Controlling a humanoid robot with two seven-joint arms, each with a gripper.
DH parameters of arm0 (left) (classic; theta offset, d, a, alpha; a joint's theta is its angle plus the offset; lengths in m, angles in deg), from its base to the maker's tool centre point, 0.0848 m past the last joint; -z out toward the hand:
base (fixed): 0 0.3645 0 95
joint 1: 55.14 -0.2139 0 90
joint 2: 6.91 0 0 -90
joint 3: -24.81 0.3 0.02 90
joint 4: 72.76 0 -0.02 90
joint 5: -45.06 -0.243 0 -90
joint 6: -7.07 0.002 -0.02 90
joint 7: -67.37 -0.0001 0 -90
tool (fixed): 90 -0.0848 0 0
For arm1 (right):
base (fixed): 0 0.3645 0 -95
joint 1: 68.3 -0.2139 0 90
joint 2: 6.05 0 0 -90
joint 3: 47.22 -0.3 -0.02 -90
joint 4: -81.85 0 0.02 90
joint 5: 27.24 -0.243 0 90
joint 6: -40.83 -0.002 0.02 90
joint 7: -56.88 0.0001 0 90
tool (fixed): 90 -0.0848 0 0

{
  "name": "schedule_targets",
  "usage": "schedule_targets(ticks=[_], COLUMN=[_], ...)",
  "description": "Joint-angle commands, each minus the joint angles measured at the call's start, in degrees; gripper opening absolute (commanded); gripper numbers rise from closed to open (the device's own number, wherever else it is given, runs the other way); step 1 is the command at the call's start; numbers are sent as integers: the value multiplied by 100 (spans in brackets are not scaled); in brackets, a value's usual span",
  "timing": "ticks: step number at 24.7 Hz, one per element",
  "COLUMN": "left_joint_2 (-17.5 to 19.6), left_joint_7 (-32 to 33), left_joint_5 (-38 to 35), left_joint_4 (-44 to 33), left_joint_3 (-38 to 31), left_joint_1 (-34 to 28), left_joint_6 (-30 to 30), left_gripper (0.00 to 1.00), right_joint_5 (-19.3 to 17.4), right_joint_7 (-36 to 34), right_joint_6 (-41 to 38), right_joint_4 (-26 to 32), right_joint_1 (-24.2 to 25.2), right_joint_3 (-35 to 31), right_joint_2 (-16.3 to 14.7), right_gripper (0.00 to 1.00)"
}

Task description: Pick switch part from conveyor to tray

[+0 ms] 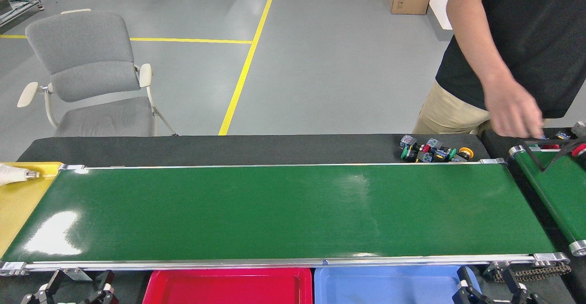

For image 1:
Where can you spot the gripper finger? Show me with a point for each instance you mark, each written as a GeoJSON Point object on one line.
{"type": "Point", "coordinates": [106, 294]}
{"type": "Point", "coordinates": [522, 295]}
{"type": "Point", "coordinates": [467, 292]}
{"type": "Point", "coordinates": [46, 292]}

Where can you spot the yellow push button switch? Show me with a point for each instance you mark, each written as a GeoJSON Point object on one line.
{"type": "Point", "coordinates": [466, 153]}

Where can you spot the person's right forearm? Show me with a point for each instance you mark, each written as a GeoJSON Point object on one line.
{"type": "Point", "coordinates": [478, 43]}

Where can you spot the yellow plastic tray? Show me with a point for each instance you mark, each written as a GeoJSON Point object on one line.
{"type": "Point", "coordinates": [23, 208]}

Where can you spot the green feeder conveyor belt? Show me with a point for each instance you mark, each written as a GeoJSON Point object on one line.
{"type": "Point", "coordinates": [558, 189]}

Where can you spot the long green conveyor belt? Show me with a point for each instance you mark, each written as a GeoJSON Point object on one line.
{"type": "Point", "coordinates": [274, 212]}

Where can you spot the person's right hand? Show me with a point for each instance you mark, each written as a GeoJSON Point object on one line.
{"type": "Point", "coordinates": [512, 109]}

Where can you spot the blue plastic bin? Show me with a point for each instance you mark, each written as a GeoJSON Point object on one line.
{"type": "Point", "coordinates": [389, 288]}

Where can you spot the red plastic bin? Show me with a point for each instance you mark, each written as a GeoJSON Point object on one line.
{"type": "Point", "coordinates": [229, 288]}

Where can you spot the white light bulb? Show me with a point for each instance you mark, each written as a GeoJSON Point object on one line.
{"type": "Point", "coordinates": [11, 174]}

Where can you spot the short black padded base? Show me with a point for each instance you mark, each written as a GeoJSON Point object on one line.
{"type": "Point", "coordinates": [496, 143]}

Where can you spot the long black padded base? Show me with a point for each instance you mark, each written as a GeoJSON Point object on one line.
{"type": "Point", "coordinates": [229, 148]}

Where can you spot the grey office chair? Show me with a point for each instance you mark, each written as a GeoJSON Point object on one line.
{"type": "Point", "coordinates": [82, 47]}

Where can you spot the person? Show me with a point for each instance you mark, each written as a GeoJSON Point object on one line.
{"type": "Point", "coordinates": [526, 29]}

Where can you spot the dark grey box device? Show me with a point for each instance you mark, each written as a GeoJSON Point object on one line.
{"type": "Point", "coordinates": [3, 4]}

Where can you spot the black guide frame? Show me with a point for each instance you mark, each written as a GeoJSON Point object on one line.
{"type": "Point", "coordinates": [533, 157]}

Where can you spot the green push button switch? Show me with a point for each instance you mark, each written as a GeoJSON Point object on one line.
{"type": "Point", "coordinates": [412, 156]}
{"type": "Point", "coordinates": [435, 143]}

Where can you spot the red push button switch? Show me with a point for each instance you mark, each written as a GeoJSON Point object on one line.
{"type": "Point", "coordinates": [408, 142]}
{"type": "Point", "coordinates": [563, 135]}
{"type": "Point", "coordinates": [580, 150]}

